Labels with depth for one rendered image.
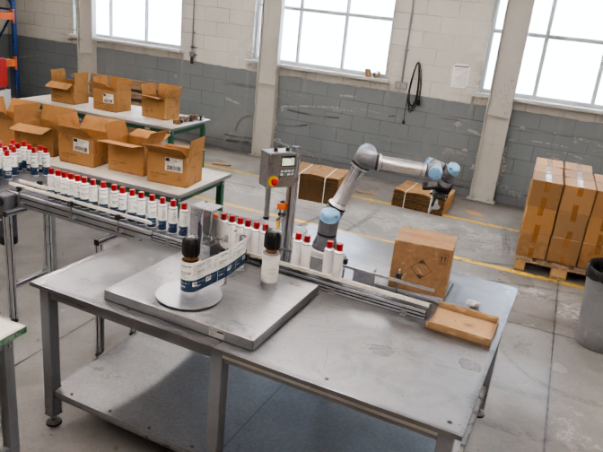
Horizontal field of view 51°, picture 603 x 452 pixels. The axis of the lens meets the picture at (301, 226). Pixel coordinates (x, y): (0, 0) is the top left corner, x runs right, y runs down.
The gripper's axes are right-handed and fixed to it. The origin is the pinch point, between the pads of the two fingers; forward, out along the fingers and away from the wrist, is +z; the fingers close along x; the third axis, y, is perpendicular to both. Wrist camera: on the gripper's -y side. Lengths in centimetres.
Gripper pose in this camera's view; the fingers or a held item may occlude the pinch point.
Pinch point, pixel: (428, 203)
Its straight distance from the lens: 390.1
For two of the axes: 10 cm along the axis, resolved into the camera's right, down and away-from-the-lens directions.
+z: -2.1, 5.8, 7.9
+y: 9.6, 2.6, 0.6
